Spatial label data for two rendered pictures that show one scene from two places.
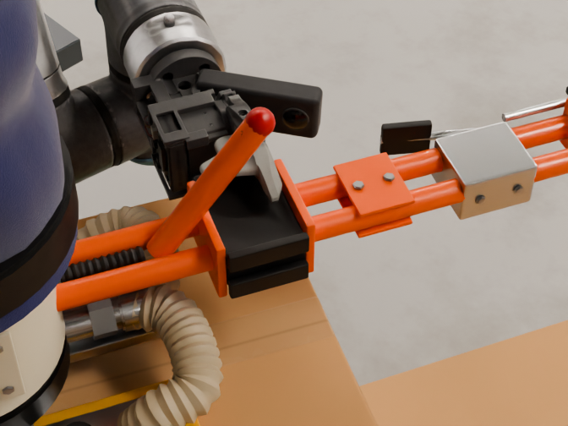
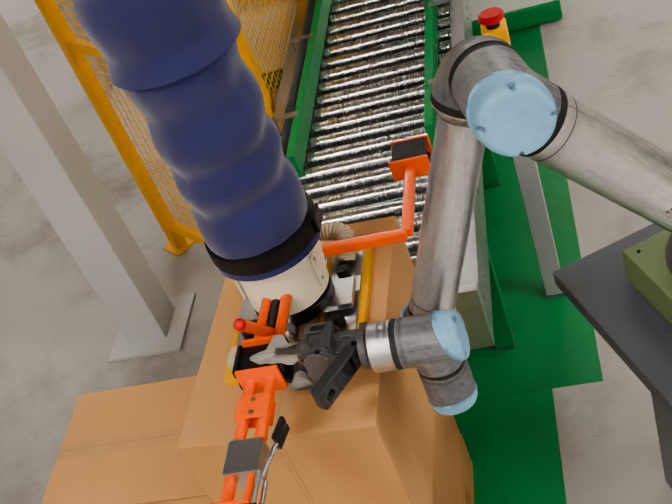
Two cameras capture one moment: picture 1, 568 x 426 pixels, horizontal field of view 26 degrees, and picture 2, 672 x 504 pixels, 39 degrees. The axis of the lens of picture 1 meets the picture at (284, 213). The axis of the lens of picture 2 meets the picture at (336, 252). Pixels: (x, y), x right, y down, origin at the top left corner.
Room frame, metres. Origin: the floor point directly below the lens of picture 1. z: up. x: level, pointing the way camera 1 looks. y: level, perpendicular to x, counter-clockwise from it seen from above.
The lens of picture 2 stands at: (1.68, -0.85, 2.25)
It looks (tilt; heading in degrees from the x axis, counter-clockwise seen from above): 38 degrees down; 130
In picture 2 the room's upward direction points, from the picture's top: 23 degrees counter-clockwise
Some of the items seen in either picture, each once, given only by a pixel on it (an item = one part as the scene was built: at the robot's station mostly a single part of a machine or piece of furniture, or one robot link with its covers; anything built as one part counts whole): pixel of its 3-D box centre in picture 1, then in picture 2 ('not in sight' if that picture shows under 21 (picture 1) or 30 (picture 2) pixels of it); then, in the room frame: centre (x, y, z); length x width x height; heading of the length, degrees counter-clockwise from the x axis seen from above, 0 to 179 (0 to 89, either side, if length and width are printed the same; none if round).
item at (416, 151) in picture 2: not in sight; (411, 157); (0.75, 0.63, 1.08); 0.09 x 0.08 x 0.05; 20
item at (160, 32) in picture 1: (176, 62); (380, 345); (0.90, 0.10, 1.08); 0.09 x 0.05 x 0.10; 111
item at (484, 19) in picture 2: not in sight; (491, 19); (0.71, 1.30, 1.02); 0.07 x 0.07 x 0.04
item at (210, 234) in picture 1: (250, 226); (264, 364); (0.69, 0.03, 1.08); 0.10 x 0.08 x 0.06; 20
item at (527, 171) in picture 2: not in sight; (527, 171); (0.71, 1.30, 0.50); 0.07 x 0.07 x 1.00; 21
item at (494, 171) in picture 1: (483, 170); (247, 463); (0.77, -0.17, 1.07); 0.07 x 0.07 x 0.04; 20
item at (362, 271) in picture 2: not in sight; (342, 300); (0.70, 0.30, 0.97); 0.34 x 0.10 x 0.05; 110
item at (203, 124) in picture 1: (195, 122); (337, 350); (0.82, 0.08, 1.08); 0.12 x 0.09 x 0.08; 21
